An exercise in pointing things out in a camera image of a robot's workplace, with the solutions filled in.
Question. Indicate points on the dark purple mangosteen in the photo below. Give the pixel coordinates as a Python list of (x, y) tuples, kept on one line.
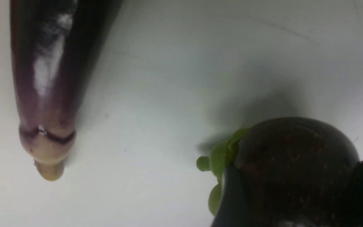
[(295, 171)]

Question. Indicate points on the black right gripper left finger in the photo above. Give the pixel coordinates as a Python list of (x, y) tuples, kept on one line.
[(233, 209)]

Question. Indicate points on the purple eggplant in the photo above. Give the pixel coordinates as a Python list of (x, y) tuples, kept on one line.
[(55, 45)]

